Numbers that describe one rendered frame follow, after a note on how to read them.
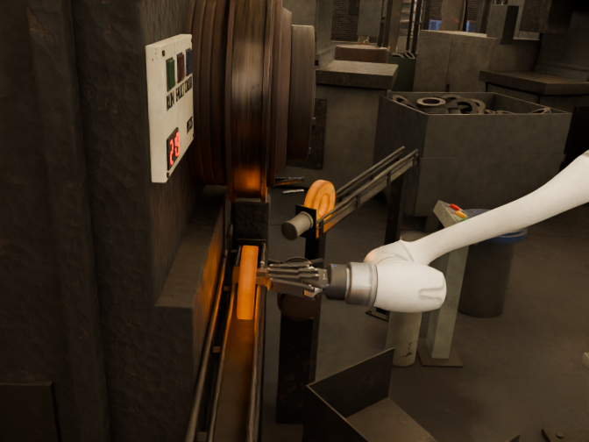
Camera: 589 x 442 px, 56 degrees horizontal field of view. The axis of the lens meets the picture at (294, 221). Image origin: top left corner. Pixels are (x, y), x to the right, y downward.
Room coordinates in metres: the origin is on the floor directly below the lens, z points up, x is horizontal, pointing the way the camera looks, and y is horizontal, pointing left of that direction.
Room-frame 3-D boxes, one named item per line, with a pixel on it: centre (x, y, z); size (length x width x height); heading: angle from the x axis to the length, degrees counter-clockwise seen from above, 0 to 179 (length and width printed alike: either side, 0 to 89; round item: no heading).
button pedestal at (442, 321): (1.91, -0.61, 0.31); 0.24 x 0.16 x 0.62; 2
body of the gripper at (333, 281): (1.04, -0.07, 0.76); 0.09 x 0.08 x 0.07; 92
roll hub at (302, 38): (1.20, 0.00, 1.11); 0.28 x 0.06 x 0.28; 2
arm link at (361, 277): (1.04, -0.14, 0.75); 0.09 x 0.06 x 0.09; 2
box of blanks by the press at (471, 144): (3.70, -1.08, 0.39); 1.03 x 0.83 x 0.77; 107
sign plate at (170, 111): (0.85, 0.19, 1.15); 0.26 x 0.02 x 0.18; 2
